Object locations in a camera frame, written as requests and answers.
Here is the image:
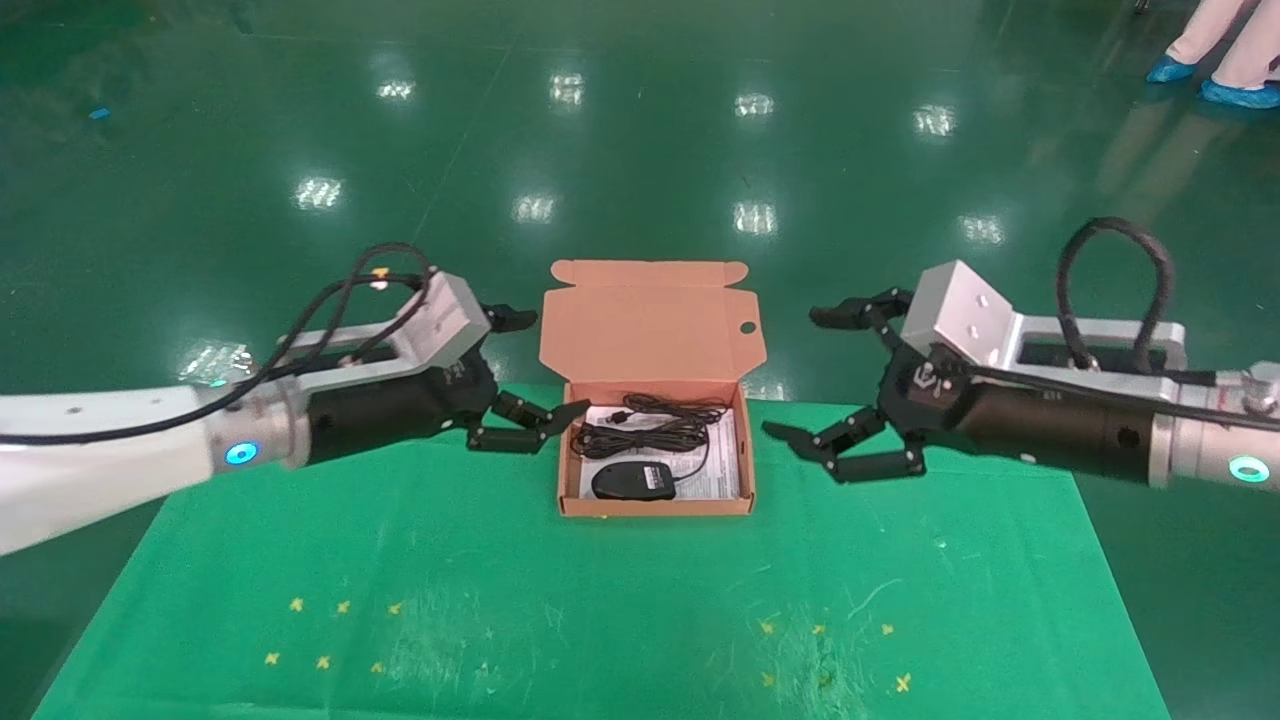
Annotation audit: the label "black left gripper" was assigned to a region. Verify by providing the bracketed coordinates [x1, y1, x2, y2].
[305, 303, 592, 468]

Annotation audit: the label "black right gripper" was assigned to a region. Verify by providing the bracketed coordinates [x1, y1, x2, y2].
[762, 288, 1156, 486]

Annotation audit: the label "black data cable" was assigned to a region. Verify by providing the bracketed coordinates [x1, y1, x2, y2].
[572, 393, 732, 462]

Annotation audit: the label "brown cardboard mailer box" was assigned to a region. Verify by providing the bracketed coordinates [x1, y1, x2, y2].
[540, 259, 769, 519]

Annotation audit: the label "white printed instruction sheet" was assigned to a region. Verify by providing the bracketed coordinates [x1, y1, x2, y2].
[579, 404, 742, 502]

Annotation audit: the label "green table cloth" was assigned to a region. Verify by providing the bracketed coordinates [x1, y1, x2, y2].
[30, 384, 1173, 720]

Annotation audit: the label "person leg pale trousers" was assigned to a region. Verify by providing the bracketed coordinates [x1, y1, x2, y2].
[1214, 0, 1280, 91]
[1165, 0, 1253, 67]

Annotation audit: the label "grey left wrist camera bracket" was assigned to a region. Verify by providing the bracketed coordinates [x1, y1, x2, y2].
[270, 271, 494, 397]

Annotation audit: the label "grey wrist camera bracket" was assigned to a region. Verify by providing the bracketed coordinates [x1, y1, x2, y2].
[899, 259, 1188, 378]
[270, 271, 494, 397]

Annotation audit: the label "grey right wrist camera bracket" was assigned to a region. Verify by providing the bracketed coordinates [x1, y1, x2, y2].
[899, 259, 1188, 378]

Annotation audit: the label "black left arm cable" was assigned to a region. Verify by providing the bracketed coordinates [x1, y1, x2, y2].
[0, 242, 442, 447]

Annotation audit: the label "black corrugated hose loop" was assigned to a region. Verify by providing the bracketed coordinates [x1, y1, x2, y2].
[1056, 216, 1175, 374]

